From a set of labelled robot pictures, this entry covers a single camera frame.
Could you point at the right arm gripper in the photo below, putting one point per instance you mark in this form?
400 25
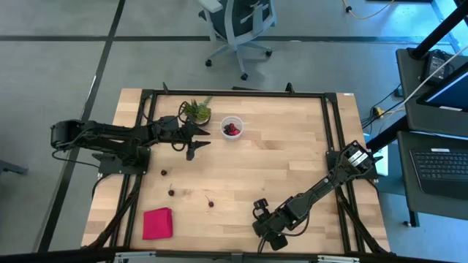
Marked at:
274 232

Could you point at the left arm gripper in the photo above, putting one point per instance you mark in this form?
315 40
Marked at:
172 128

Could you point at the dark berry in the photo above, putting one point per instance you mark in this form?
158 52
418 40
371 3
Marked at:
226 129
164 172

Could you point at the red strawberry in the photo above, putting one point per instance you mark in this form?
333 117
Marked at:
232 126

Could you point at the red raspberry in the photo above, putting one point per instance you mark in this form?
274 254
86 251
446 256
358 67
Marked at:
236 132

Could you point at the dark cherry with stem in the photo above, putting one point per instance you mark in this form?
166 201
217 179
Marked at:
171 192
211 204

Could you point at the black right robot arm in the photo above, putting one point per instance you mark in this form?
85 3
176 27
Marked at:
321 186

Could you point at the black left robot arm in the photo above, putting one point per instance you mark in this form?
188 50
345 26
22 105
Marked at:
109 133

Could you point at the succulent plant in black pot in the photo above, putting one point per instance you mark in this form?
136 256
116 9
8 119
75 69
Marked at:
201 120

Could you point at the clear round plastic container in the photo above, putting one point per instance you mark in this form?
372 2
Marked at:
232 138

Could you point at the folded red cloth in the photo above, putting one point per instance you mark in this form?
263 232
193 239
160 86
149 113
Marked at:
157 223

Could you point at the white and black office chair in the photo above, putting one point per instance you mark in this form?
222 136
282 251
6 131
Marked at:
237 22

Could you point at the white box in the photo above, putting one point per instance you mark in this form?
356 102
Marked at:
383 164

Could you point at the yellow power plug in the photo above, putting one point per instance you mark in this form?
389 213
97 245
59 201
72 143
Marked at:
378 110

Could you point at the black desk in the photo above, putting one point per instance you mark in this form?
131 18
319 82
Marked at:
413 120
438 208

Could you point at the black laptop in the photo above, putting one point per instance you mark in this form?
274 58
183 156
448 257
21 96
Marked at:
438 166

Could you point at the grey chair base leg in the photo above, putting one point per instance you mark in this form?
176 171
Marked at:
11 168

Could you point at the black flat screen monitor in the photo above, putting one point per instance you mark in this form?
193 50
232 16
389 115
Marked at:
453 93

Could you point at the black power adapter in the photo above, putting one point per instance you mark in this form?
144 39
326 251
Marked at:
437 65

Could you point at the black metal pole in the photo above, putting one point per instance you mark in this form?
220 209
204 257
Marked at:
438 33

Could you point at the silver metal bracket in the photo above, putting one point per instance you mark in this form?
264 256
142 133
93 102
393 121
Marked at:
135 255
338 259

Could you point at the black camera rig bar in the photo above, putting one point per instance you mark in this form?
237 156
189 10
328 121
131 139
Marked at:
55 257

